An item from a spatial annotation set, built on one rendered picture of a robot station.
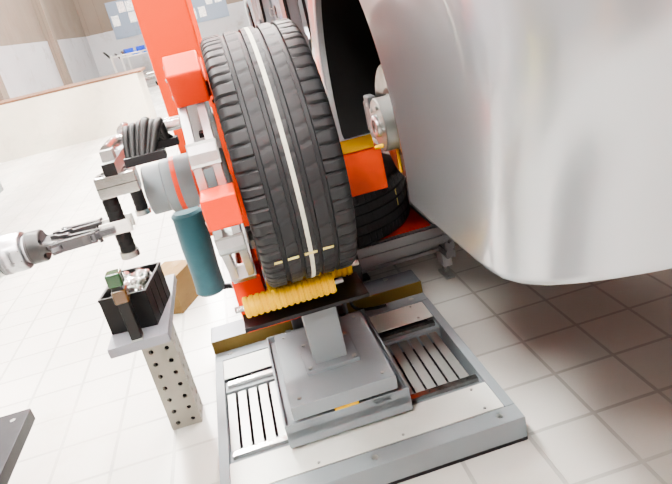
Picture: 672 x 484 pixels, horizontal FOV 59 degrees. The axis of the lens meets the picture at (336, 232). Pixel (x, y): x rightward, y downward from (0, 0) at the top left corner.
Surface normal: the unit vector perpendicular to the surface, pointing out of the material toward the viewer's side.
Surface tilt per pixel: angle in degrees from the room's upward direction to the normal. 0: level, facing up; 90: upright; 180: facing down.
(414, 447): 0
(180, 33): 90
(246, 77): 44
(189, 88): 125
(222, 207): 90
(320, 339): 90
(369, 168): 90
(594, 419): 0
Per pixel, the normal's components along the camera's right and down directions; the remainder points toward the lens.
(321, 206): 0.24, 0.47
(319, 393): -0.21, -0.91
